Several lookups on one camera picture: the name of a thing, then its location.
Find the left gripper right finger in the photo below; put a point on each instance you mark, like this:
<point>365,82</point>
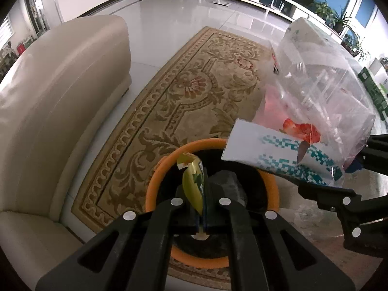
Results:
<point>265,252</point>

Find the green white box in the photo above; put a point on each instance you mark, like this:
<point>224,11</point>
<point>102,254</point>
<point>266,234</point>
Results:
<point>378,97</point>

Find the beige patterned rug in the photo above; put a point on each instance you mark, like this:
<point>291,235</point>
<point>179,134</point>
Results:
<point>191,104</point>

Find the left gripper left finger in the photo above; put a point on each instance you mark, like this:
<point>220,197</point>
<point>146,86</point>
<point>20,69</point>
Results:
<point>132,253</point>

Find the clear plastic bag red contents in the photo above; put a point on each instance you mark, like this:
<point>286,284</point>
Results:
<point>315,95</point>

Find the cream leather sofa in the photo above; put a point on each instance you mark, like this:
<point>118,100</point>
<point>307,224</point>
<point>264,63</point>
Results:
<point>53,101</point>

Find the white teal patterned packet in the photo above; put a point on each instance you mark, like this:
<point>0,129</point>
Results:
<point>281,154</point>

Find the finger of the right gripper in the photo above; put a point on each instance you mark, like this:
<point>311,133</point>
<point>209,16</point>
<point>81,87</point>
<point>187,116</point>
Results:
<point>329,198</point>

